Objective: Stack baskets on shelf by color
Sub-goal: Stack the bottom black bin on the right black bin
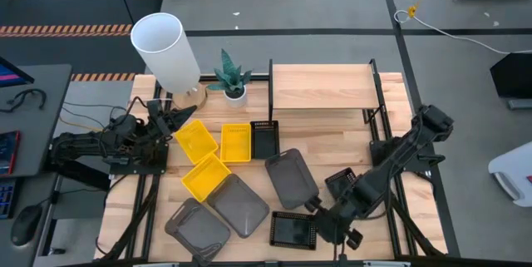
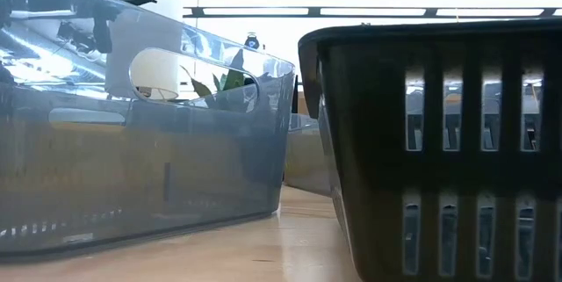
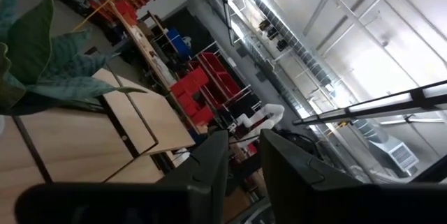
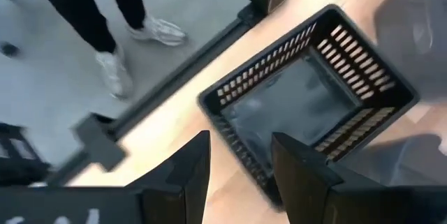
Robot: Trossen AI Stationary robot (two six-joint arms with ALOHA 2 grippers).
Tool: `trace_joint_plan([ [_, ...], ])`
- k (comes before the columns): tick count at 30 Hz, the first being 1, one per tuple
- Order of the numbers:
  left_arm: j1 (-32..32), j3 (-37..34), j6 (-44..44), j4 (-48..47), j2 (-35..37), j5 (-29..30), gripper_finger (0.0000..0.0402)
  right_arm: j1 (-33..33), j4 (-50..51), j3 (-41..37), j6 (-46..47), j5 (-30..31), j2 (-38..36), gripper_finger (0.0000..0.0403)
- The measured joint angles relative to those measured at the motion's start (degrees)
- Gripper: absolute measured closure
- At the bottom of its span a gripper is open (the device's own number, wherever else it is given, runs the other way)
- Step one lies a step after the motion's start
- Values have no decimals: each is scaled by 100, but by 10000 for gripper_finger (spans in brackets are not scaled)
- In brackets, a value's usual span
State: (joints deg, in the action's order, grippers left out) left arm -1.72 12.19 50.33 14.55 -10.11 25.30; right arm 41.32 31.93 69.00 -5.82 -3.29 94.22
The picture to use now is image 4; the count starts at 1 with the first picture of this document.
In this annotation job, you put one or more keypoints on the black aluminium table frame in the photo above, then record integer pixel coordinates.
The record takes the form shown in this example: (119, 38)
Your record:
(181, 74)

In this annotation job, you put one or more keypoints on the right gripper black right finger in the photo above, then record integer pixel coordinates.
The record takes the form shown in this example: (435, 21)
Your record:
(300, 182)

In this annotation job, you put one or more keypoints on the person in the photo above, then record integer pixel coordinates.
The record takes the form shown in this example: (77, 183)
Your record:
(80, 7)

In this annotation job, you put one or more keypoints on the black slotted plastic basket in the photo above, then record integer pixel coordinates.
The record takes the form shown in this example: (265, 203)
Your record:
(297, 105)

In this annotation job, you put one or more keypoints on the black box frame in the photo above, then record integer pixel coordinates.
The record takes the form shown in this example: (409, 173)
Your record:
(17, 168)

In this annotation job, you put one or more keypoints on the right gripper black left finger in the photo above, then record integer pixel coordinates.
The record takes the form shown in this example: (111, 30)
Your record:
(178, 189)

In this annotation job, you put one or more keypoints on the grey plastic basket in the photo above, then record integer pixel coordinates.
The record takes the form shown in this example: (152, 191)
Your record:
(401, 161)
(412, 49)

